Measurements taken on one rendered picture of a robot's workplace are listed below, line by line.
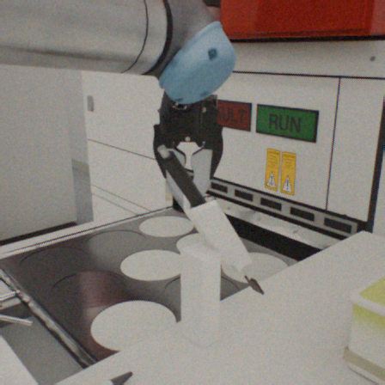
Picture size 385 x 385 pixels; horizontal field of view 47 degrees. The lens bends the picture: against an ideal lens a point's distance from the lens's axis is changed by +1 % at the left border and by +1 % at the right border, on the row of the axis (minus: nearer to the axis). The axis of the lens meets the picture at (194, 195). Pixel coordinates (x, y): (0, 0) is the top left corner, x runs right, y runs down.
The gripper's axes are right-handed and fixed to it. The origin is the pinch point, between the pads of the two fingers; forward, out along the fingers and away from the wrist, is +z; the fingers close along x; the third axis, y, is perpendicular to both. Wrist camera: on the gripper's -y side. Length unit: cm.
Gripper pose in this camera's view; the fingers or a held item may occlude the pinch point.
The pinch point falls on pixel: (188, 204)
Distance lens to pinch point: 59.2
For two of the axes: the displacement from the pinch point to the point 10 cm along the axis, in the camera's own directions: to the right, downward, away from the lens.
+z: 0.0, 9.5, 3.1
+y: 0.7, -3.1, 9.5
